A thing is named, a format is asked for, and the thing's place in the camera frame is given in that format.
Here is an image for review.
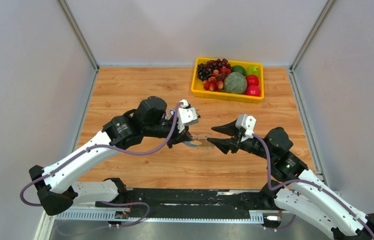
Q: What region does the light green apple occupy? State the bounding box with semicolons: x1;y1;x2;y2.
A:
246;65;261;77

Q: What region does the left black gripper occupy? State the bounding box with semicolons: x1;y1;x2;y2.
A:
144;114;193;149

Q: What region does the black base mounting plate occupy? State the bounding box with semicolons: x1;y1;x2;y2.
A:
112;188;279;220

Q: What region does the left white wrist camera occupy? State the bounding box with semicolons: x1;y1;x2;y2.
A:
175;99;199;133

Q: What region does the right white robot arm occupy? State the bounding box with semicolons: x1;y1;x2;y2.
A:
207;115;374;240

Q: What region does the lower red apple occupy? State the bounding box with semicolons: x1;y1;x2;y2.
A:
244;85;261;97

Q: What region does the red cherries cluster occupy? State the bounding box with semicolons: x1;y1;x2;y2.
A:
198;66;231;92

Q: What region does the green netted melon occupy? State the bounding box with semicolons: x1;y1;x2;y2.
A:
224;72;247;94

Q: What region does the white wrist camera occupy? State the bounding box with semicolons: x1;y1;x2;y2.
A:
175;99;199;133
235;113;256;142

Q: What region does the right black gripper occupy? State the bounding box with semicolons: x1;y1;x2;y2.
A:
206;118;274;161

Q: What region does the aluminium corner post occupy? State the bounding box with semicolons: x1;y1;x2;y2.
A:
56;0;100;73
289;0;337;73

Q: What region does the dark green lime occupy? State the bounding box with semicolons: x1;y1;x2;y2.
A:
231;65;246;76

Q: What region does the left aluminium corner post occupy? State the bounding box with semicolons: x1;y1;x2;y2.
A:
56;0;100;73

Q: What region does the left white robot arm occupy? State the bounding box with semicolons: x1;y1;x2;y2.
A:
29;96;199;216

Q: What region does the upper red apple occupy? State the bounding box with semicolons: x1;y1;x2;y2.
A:
246;74;259;86

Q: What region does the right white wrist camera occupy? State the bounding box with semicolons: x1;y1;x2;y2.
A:
235;113;256;142

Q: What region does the right aluminium corner post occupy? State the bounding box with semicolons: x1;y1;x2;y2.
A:
289;0;337;73

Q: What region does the red apple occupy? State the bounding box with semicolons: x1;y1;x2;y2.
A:
244;85;261;97
246;74;259;86

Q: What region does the dark purple grape bunch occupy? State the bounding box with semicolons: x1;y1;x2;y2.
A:
196;58;232;81

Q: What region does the large keyring with small rings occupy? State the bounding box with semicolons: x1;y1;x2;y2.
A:
183;134;215;149

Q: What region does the aluminium front rail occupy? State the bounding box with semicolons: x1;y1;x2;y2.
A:
34;186;340;240

